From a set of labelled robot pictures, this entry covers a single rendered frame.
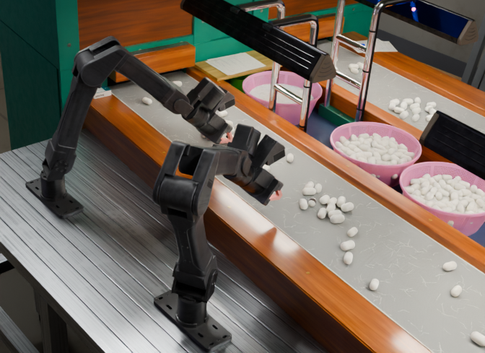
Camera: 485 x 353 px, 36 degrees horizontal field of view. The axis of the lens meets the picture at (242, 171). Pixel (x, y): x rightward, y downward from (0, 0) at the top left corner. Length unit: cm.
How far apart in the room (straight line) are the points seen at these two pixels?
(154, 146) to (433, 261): 82
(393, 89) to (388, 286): 109
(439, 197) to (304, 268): 53
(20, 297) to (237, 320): 128
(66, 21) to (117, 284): 91
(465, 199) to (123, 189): 93
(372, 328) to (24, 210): 96
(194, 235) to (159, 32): 120
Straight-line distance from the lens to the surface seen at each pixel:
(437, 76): 275
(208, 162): 135
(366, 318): 156
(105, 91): 237
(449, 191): 209
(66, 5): 231
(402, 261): 178
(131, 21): 245
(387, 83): 269
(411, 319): 163
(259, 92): 252
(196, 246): 146
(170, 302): 168
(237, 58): 265
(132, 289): 173
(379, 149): 222
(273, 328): 165
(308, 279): 164
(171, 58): 248
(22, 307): 274
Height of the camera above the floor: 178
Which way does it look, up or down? 31 degrees down
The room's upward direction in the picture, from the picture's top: 4 degrees clockwise
